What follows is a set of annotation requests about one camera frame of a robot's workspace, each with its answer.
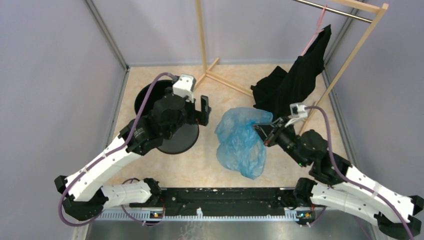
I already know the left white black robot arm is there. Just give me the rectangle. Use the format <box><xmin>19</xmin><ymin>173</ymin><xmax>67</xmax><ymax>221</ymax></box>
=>
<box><xmin>54</xmin><ymin>93</ymin><xmax>212</xmax><ymax>227</ymax></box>

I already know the pink hanger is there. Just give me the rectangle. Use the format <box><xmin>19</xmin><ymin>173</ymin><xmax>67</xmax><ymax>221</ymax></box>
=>
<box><xmin>301</xmin><ymin>5</ymin><xmax>328</xmax><ymax>56</ymax></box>

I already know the black trash bin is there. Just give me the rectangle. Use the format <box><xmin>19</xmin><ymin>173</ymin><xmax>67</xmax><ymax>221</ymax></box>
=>
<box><xmin>125</xmin><ymin>79</ymin><xmax>199</xmax><ymax>156</ymax></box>

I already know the black cloth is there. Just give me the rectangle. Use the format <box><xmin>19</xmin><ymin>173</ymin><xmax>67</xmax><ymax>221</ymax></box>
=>
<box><xmin>250</xmin><ymin>24</ymin><xmax>332</xmax><ymax>120</ymax></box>

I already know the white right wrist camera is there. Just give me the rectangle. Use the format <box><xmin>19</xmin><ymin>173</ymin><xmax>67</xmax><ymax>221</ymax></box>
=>
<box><xmin>284</xmin><ymin>103</ymin><xmax>309</xmax><ymax>128</ymax></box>

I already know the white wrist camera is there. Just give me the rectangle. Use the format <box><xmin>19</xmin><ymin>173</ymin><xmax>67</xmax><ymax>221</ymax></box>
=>
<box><xmin>172</xmin><ymin>74</ymin><xmax>197</xmax><ymax>103</ymax></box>
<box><xmin>284</xmin><ymin>103</ymin><xmax>309</xmax><ymax>128</ymax></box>

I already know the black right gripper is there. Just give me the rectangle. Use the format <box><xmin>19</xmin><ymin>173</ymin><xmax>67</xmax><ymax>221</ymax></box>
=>
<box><xmin>251</xmin><ymin>116</ymin><xmax>307</xmax><ymax>167</ymax></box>

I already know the blue plastic trash bag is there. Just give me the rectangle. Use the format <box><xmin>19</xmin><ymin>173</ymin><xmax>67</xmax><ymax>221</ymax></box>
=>
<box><xmin>214</xmin><ymin>107</ymin><xmax>273</xmax><ymax>180</ymax></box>

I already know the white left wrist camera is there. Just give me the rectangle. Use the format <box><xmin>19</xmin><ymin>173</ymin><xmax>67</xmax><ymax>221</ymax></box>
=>
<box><xmin>172</xmin><ymin>74</ymin><xmax>197</xmax><ymax>103</ymax></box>

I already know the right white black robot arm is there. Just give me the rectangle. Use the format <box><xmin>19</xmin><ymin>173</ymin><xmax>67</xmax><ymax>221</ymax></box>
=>
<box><xmin>253</xmin><ymin>118</ymin><xmax>424</xmax><ymax>240</ymax></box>

